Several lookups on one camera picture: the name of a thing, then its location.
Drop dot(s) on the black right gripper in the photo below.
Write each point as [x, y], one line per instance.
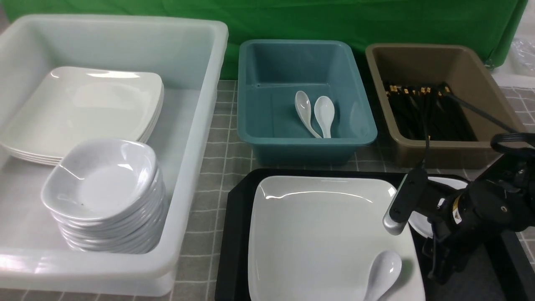
[466, 220]

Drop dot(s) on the white spoon in bin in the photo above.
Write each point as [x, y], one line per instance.
[304, 111]
[324, 113]

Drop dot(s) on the brown plastic bin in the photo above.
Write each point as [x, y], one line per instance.
[419, 64]

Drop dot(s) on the top stacked white bowl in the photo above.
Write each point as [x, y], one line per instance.
[99, 179]

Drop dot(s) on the grey checked tablecloth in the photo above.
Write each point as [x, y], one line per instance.
[227, 161]

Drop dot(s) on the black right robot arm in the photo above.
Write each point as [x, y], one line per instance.
[514, 173]

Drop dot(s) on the black serving tray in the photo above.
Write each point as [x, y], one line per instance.
[498, 271]

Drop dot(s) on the green backdrop cloth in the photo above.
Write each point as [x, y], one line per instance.
[485, 26]

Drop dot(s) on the stacked square plate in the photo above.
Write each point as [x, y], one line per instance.
[75, 104]
[53, 161]
[148, 134]
[37, 161]

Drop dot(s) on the teal plastic bin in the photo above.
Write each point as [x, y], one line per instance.
[271, 72]

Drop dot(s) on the white spoon right in bin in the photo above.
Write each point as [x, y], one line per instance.
[324, 113]

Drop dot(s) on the white spoon left in bin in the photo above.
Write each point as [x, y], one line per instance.
[304, 111]

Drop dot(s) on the stack of white bowls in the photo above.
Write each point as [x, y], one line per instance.
[137, 233]

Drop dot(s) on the bottom stacked square plate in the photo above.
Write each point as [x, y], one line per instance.
[37, 161]

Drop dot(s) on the white ceramic spoon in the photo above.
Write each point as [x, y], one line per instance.
[383, 273]

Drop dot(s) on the large white square plate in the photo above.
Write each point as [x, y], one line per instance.
[315, 238]

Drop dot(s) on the top stacked square plate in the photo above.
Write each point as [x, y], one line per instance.
[75, 104]

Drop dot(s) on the white square bowl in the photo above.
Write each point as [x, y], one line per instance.
[419, 222]

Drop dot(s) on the black chopsticks pile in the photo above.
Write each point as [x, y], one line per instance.
[426, 106]

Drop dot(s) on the large white plastic bin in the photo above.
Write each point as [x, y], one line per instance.
[188, 55]

